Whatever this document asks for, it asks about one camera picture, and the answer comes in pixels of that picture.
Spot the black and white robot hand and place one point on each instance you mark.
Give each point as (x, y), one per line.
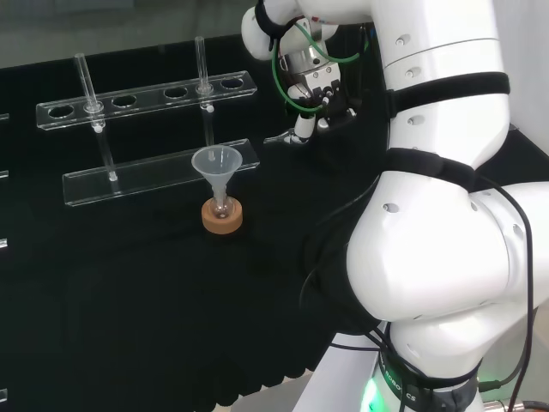
(330, 107)

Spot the translucent plastic funnel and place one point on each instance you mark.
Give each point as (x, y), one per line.
(216, 165)

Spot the clear acrylic funnel stand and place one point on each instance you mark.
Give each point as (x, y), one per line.
(141, 176)

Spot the small round-bottom glass flask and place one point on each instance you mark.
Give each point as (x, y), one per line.
(221, 210)

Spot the black bench cloth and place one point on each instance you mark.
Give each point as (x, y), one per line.
(128, 279)

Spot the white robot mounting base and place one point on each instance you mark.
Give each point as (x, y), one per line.
(339, 377)

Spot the clear acrylic rack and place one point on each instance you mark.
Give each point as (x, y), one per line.
(2, 116)

